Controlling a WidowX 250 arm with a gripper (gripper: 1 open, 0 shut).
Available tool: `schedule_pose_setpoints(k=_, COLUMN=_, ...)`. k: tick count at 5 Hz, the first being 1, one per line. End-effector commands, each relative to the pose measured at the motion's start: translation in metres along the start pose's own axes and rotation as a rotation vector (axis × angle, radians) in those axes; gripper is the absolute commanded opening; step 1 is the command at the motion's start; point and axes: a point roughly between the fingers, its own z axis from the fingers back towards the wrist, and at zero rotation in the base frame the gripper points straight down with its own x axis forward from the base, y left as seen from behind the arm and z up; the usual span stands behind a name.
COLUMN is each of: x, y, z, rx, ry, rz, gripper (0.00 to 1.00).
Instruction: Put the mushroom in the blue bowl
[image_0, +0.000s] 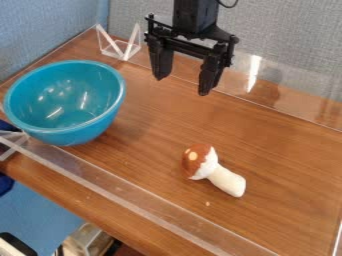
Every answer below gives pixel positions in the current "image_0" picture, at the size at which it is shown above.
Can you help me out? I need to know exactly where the black and white floor object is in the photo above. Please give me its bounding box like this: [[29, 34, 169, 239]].
[[0, 232, 37, 256]]

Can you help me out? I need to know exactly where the dark blue object at edge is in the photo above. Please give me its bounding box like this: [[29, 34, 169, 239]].
[[0, 119, 21, 198]]

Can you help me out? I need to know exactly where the blue plastic bowl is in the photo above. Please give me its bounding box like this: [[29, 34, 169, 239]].
[[2, 60, 125, 146]]

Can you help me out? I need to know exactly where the clear acrylic back barrier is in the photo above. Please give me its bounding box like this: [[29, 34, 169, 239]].
[[95, 23, 342, 133]]

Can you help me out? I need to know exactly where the clear acrylic corner bracket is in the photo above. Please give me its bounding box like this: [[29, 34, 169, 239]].
[[95, 24, 141, 61]]

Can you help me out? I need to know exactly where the brown and white toy mushroom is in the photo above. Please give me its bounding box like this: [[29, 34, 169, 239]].
[[181, 144, 247, 198]]

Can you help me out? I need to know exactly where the grey metal table leg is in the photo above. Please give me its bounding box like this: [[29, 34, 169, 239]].
[[52, 223, 113, 256]]

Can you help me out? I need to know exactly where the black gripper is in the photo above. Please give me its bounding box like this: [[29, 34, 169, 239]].
[[145, 0, 239, 96]]

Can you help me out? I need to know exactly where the clear acrylic barrier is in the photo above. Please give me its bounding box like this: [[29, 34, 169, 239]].
[[0, 132, 278, 256], [95, 23, 342, 133]]

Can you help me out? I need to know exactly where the clear acrylic front barrier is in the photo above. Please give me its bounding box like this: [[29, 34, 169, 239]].
[[0, 132, 278, 256]]

